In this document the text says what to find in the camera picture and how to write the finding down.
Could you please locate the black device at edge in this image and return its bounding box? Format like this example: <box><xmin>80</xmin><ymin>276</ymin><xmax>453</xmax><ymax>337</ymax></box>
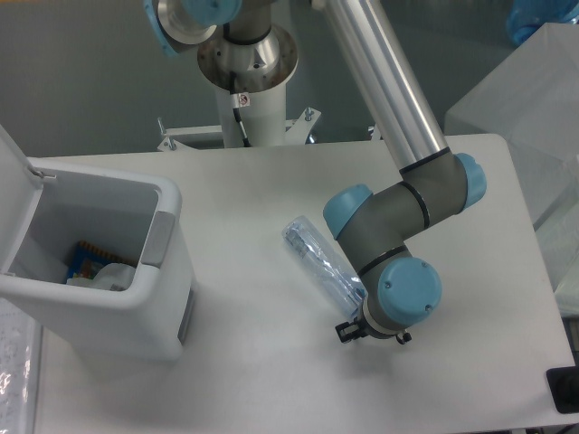
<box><xmin>546</xmin><ymin>366</ymin><xmax>578</xmax><ymax>414</ymax></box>

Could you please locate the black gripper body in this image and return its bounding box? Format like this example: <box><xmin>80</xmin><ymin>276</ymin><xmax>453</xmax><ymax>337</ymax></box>
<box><xmin>356</xmin><ymin>316</ymin><xmax>412</xmax><ymax>344</ymax></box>

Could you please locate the translucent plastic box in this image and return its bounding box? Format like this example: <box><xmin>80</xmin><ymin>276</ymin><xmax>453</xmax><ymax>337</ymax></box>
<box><xmin>444</xmin><ymin>24</ymin><xmax>578</xmax><ymax>293</ymax></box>

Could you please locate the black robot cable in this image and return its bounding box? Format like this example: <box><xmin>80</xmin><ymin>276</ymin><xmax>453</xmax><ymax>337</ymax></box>
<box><xmin>228</xmin><ymin>71</ymin><xmax>252</xmax><ymax>148</ymax></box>

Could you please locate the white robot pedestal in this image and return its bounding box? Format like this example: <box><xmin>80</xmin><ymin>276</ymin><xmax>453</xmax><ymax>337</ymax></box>
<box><xmin>214</xmin><ymin>72</ymin><xmax>291</xmax><ymax>147</ymax></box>

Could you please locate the white pedestal foot bracket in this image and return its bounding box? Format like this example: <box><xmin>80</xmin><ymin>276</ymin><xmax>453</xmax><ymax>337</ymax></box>
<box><xmin>157</xmin><ymin>107</ymin><xmax>322</xmax><ymax>152</ymax></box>

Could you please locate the white trash can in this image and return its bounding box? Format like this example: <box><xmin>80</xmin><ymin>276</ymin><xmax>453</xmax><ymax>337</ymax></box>
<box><xmin>1</xmin><ymin>133</ymin><xmax>195</xmax><ymax>361</ymax></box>

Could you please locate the white plastic wrapper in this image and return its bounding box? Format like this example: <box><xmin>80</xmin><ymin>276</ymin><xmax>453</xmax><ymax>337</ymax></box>
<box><xmin>66</xmin><ymin>263</ymin><xmax>136</xmax><ymax>292</ymax></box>

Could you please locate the blue orange snack packet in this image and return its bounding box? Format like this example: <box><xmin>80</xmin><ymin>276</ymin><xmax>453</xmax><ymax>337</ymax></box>
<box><xmin>67</xmin><ymin>241</ymin><xmax>135</xmax><ymax>278</ymax></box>

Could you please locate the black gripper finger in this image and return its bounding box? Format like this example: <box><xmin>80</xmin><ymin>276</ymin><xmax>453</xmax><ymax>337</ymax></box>
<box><xmin>335</xmin><ymin>322</ymin><xmax>360</xmax><ymax>344</ymax></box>

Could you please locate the crushed clear plastic bottle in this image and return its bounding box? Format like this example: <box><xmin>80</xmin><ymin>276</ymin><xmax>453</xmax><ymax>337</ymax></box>
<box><xmin>281</xmin><ymin>215</ymin><xmax>366</xmax><ymax>320</ymax></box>

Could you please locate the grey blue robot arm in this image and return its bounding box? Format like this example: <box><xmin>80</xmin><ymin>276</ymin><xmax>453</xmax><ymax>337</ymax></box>
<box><xmin>144</xmin><ymin>1</ymin><xmax>487</xmax><ymax>344</ymax></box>

